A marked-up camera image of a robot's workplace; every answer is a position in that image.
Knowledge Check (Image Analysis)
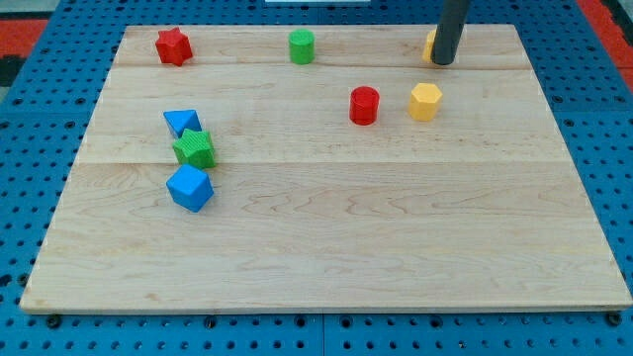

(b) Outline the yellow hexagon block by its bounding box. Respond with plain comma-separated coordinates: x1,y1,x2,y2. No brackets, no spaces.
408,83,443,122

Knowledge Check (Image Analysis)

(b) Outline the light wooden board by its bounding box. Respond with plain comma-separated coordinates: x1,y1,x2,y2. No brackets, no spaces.
20,25,632,315

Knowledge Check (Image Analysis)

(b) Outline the red cylinder block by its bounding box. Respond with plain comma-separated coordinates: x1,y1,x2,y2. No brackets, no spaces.
349,86,380,126

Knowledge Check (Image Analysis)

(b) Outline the green star block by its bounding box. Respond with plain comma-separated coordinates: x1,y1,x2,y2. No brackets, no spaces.
172,129,217,169

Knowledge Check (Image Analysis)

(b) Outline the blue cube block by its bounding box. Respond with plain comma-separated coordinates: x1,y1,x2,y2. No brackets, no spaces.
166,164,215,213

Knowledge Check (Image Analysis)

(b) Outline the green cylinder block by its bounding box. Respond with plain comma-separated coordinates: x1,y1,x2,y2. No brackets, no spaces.
288,29,316,65

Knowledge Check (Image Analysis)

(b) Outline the blue triangle block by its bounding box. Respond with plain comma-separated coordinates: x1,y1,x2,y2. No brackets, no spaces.
163,109,202,138

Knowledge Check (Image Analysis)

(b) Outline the yellow block behind rod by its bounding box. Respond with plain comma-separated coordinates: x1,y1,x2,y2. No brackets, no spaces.
421,30,436,63

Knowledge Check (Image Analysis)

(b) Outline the red star block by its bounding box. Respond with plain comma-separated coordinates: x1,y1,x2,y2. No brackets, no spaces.
155,27,193,66

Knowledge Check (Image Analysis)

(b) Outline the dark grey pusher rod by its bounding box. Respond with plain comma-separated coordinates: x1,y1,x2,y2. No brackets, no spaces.
431,0,471,65

